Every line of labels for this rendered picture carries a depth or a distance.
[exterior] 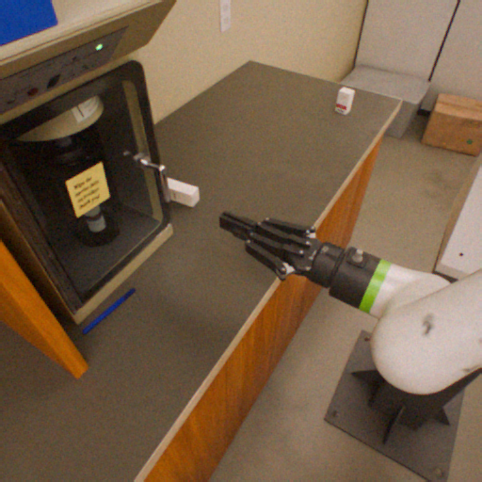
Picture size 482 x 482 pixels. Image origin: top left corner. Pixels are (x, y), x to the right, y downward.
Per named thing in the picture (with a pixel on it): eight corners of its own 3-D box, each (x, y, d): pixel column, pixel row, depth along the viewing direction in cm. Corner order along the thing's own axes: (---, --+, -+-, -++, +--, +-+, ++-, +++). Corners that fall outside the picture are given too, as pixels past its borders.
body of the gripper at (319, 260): (350, 239, 64) (301, 219, 68) (330, 272, 59) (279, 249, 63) (342, 266, 70) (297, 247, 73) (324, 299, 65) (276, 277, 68)
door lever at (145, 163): (155, 190, 82) (147, 197, 81) (147, 153, 75) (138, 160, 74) (174, 199, 80) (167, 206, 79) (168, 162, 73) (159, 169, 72)
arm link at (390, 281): (444, 334, 64) (475, 281, 60) (441, 377, 53) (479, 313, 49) (364, 298, 69) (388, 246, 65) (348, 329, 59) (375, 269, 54)
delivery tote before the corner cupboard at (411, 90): (331, 120, 315) (338, 82, 291) (351, 100, 339) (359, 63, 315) (402, 143, 292) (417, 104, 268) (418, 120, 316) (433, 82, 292)
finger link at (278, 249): (303, 264, 68) (300, 269, 67) (249, 242, 72) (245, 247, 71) (306, 249, 65) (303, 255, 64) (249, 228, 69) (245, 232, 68)
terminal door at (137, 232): (73, 311, 77) (-31, 139, 47) (170, 222, 94) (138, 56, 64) (76, 313, 76) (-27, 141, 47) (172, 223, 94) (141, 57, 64)
